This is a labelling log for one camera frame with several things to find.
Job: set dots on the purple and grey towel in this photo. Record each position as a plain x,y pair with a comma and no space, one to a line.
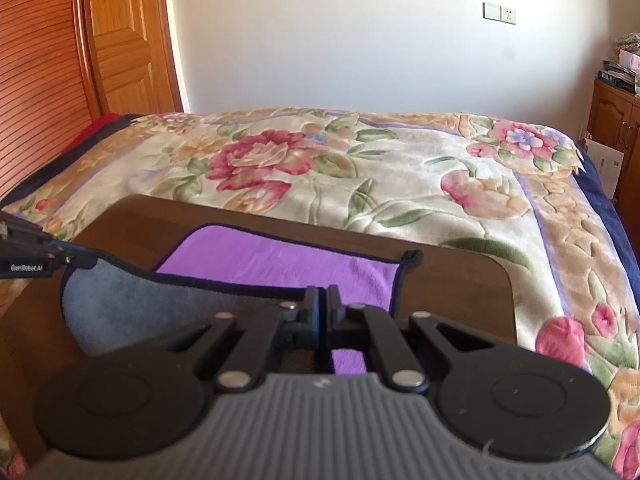
280,265

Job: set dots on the wooden panel door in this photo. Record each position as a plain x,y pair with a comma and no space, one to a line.
127,35

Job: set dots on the patterned cloth bundle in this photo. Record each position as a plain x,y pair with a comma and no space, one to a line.
628,40

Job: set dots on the red cloth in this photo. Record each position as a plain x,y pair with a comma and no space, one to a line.
92,131

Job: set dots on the wooden side cabinet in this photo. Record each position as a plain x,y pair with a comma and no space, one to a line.
612,120

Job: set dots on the white wall socket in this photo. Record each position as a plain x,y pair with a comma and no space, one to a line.
509,15

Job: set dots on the stack of books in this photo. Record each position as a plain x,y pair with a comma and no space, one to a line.
617,76

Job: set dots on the white wall switch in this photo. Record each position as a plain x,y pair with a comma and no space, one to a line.
492,11

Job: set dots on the louvred wooden wardrobe door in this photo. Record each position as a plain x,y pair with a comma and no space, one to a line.
37,65

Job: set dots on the floral fleece blanket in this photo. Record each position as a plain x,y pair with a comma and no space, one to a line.
400,180

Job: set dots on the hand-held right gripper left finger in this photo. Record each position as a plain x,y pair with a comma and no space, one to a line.
312,311

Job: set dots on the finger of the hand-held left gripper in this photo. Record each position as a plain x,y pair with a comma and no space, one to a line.
75,257

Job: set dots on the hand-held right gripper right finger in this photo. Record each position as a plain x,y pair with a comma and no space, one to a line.
334,311

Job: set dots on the pink box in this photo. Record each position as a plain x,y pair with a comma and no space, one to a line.
630,60

